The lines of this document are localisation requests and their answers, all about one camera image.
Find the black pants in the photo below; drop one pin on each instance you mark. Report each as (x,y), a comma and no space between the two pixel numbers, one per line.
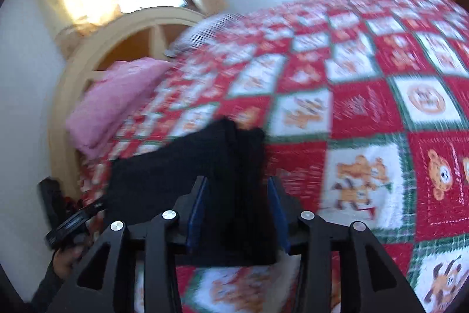
(227,159)

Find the grey pillow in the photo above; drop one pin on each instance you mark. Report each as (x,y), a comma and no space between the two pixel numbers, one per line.
(183,46)

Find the person's left forearm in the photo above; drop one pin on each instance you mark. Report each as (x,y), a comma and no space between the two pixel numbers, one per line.
(49,289)

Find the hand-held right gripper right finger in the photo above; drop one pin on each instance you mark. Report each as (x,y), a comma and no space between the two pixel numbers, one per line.
(279,216)

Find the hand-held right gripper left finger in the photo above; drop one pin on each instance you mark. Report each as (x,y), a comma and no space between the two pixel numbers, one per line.
(193,221)

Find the red checkered printed blanket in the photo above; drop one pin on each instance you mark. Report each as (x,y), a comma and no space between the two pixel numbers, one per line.
(366,107)

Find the cream wooden headboard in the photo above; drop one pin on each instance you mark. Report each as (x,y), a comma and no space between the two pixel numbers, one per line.
(62,107)

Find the pink pillow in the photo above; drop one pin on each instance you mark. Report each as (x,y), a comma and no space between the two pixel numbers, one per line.
(110,100)

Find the person's left hand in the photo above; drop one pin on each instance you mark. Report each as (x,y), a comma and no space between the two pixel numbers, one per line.
(66,260)

